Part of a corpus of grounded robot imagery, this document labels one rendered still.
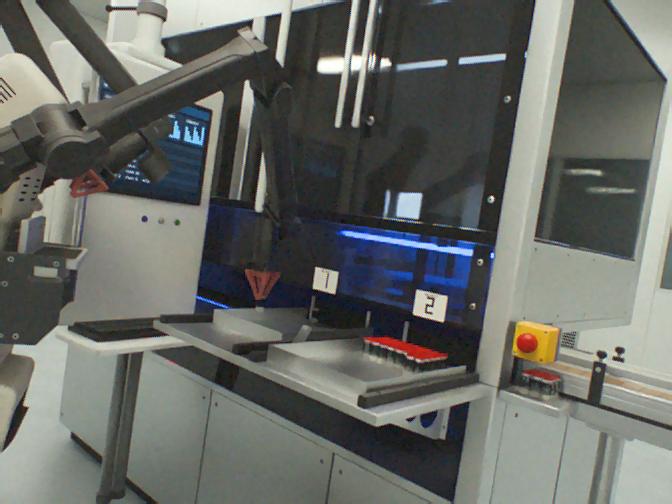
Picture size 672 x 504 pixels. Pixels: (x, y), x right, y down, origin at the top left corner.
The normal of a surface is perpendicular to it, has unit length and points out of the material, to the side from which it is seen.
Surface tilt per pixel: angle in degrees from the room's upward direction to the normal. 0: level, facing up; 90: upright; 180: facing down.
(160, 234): 90
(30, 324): 90
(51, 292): 90
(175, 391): 90
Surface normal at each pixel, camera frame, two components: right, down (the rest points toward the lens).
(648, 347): -0.66, -0.06
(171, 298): 0.81, 0.15
